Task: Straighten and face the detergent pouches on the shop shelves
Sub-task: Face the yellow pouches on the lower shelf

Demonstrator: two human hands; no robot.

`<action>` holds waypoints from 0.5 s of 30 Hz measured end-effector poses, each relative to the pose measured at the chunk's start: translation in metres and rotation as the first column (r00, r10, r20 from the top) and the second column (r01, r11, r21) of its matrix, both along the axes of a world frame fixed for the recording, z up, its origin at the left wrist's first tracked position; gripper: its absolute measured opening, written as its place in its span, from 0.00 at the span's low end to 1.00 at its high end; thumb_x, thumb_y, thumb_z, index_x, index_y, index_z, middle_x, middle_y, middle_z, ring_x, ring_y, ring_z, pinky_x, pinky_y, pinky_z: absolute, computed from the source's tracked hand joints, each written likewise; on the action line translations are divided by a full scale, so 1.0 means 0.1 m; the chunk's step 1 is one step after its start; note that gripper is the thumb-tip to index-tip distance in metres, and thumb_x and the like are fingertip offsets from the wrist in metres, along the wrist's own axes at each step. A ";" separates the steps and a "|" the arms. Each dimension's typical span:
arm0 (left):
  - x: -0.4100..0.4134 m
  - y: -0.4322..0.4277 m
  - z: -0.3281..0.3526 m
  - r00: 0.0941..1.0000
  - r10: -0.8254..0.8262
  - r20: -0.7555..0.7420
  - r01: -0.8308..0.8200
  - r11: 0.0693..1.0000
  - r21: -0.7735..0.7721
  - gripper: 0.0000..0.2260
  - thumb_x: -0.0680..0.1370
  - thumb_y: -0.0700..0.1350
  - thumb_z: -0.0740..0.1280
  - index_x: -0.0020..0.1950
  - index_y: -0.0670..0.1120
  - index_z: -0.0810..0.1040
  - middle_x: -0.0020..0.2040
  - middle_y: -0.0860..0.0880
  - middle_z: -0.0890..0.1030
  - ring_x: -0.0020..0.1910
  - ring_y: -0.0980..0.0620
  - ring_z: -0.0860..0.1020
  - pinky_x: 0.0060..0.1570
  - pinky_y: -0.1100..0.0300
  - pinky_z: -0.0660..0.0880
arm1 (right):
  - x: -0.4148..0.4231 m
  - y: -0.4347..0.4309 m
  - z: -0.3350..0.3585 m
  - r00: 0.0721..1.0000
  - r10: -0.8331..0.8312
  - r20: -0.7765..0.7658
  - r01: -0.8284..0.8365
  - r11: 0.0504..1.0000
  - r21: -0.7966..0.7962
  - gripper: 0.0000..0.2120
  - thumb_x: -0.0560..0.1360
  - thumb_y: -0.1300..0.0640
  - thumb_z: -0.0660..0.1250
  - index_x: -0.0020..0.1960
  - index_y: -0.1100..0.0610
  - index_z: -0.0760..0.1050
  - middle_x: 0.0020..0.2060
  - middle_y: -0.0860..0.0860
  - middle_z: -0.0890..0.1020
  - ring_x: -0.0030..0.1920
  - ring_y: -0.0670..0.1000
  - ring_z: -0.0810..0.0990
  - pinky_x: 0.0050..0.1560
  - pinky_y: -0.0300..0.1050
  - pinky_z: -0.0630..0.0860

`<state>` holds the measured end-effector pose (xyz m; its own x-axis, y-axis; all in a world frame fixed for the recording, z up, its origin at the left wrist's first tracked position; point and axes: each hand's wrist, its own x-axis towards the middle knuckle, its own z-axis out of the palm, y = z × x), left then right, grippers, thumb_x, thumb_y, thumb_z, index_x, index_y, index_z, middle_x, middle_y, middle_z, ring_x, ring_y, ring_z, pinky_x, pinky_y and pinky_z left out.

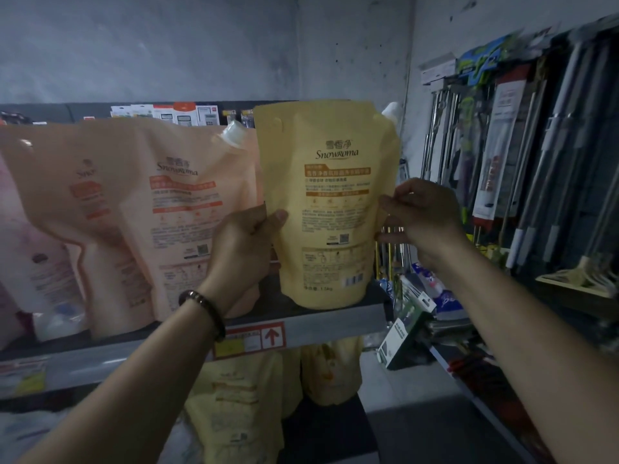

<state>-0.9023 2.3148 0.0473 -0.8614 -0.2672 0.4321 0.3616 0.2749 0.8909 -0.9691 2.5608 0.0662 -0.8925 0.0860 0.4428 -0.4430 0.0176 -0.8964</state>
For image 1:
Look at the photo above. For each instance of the person's left hand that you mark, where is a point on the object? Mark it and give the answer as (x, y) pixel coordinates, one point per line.
(242, 261)

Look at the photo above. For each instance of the green and white box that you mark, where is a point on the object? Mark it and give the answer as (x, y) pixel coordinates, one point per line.
(398, 338)

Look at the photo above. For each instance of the person's left forearm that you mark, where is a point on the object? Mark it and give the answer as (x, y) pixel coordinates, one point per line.
(126, 401)

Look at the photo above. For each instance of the magenta Liby detergent pouch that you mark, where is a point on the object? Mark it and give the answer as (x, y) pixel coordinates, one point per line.
(29, 275)

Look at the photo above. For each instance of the person's right hand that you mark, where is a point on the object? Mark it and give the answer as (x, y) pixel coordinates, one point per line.
(426, 222)

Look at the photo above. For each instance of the red-framed price tag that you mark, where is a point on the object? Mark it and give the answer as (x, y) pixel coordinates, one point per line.
(249, 340)
(21, 378)

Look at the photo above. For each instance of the stack of blue-white packets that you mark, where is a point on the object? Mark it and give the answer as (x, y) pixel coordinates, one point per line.
(440, 299)

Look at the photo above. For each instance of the grey metal shelf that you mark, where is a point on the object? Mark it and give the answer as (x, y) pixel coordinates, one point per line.
(319, 323)

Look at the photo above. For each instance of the row of small toiletry boxes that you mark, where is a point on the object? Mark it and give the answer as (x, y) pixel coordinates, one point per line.
(174, 114)

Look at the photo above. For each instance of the hanging mops and brooms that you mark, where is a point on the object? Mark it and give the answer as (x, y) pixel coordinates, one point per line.
(542, 140)

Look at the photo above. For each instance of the person's right forearm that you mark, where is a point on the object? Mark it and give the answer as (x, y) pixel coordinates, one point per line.
(542, 352)

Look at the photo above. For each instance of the dark aisle shelf unit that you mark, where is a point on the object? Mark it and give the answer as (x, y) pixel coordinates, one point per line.
(474, 401)

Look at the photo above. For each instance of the dark background shelf unit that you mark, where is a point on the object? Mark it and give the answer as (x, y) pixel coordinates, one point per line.
(48, 111)

